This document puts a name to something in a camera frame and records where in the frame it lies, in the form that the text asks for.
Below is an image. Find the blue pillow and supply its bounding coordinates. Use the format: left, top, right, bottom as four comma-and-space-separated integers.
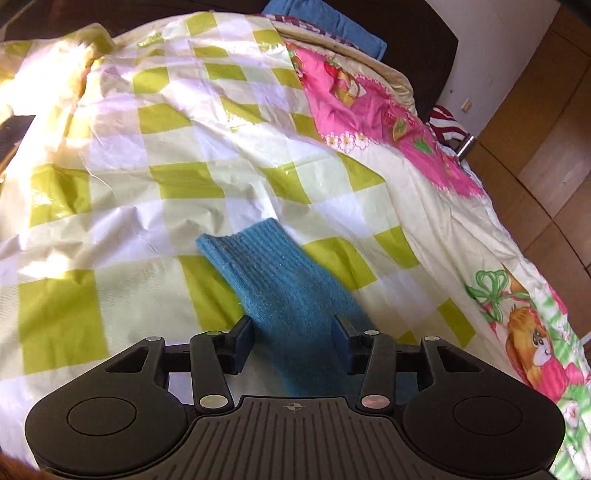
262, 0, 387, 62

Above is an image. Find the dark flat object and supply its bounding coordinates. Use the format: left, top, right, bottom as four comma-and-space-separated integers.
0, 115, 36, 174

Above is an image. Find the wooden wardrobe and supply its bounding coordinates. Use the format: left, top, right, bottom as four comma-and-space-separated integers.
470, 0, 591, 280

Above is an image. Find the dark teal towel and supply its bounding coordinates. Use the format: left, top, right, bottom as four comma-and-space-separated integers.
196, 220, 421, 403

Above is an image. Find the dark wooden headboard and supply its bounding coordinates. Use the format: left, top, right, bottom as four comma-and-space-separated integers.
0, 0, 459, 118

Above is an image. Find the red white striped cloth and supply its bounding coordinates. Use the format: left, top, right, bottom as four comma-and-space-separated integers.
427, 105, 470, 147

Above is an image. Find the green checked bed sheet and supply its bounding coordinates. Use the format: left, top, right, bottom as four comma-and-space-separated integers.
0, 9, 477, 403

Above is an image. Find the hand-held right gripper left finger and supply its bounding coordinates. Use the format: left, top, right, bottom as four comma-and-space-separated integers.
104, 316, 254, 413

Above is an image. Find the cartoon printed quilt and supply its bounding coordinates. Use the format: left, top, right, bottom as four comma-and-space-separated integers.
272, 13, 591, 480

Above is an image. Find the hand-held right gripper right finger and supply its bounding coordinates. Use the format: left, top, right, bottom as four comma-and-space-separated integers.
333, 315, 484, 411

